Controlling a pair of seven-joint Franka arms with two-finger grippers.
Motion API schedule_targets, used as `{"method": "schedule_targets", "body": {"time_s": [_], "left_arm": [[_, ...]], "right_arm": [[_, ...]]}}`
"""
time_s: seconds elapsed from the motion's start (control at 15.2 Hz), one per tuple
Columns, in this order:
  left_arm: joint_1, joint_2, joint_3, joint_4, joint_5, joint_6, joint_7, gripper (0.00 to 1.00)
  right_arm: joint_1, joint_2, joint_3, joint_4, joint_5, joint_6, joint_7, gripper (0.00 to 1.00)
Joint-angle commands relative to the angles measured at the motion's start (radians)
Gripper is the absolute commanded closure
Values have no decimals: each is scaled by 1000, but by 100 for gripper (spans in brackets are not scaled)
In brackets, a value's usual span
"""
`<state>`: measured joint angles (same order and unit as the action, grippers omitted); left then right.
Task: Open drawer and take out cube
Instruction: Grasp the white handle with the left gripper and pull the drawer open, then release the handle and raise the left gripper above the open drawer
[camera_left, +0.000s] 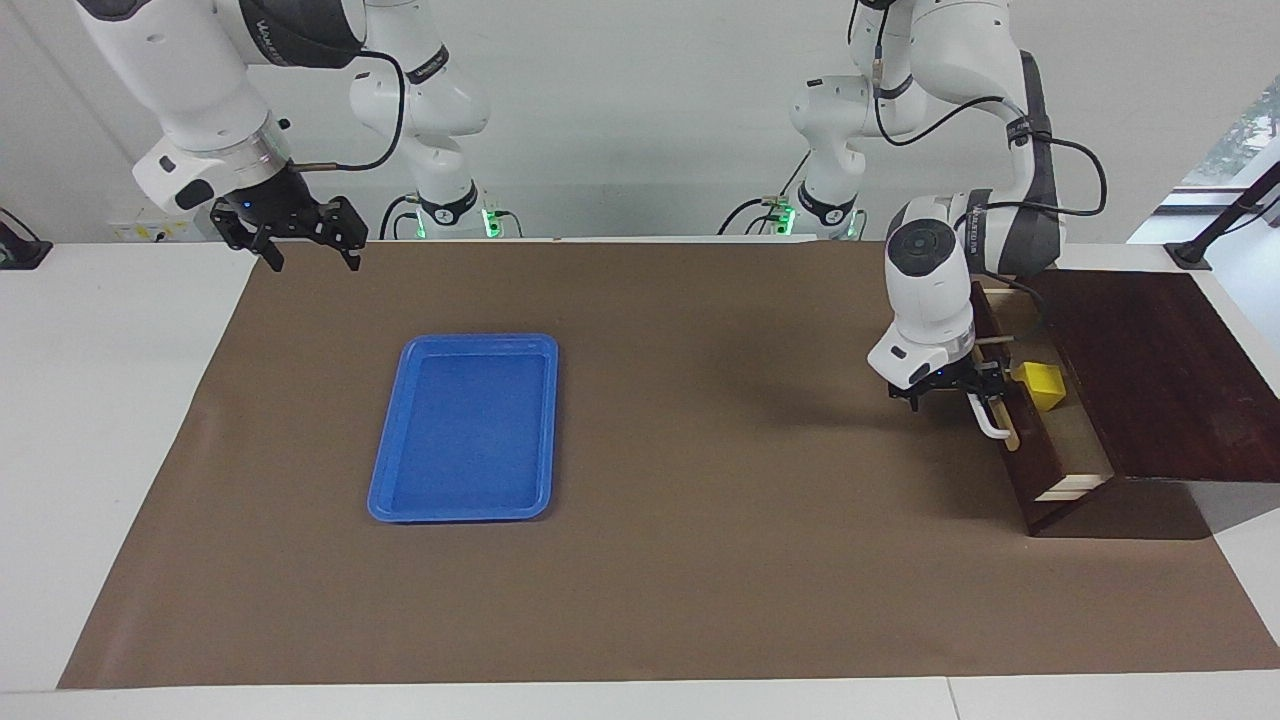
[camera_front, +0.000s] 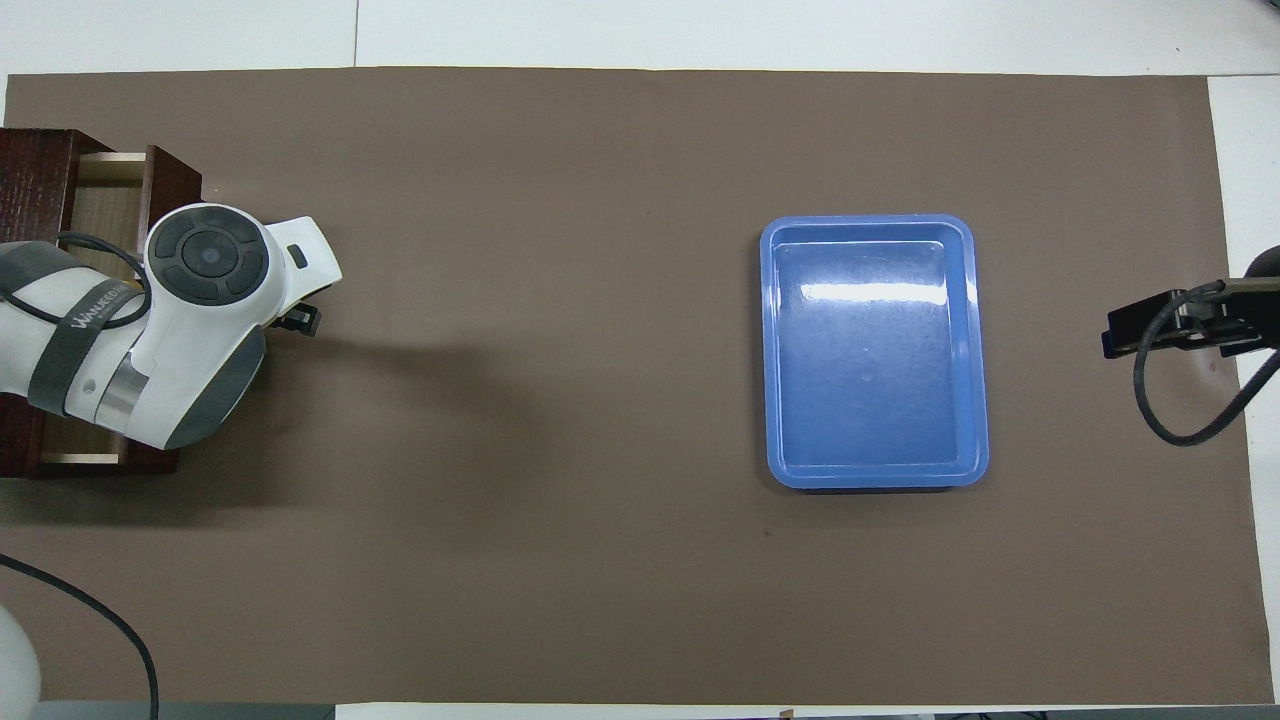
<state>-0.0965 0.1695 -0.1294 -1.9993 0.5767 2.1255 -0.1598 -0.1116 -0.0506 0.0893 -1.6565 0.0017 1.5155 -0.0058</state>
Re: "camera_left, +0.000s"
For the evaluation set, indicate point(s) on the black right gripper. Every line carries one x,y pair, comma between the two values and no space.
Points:
280,212

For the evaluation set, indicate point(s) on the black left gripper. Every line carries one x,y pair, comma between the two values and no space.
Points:
935,385

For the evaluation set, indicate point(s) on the yellow cube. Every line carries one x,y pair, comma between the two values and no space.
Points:
1045,385

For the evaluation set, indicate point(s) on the dark wooden drawer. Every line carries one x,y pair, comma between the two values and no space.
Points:
1030,490

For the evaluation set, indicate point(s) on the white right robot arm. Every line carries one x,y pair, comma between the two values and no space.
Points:
180,80

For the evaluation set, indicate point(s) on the dark wooden cabinet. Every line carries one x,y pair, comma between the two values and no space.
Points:
1150,370

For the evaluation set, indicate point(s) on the black clamp stand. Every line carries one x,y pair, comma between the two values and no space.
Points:
1190,255

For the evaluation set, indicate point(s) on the blue plastic tray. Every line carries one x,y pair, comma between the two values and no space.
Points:
470,430

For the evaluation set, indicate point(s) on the brown table mat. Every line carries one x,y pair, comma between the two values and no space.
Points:
700,500

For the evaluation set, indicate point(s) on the white wall outlet strip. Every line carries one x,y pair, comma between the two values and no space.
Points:
150,232

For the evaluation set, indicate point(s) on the black table-edge bracket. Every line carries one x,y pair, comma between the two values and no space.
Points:
25,255

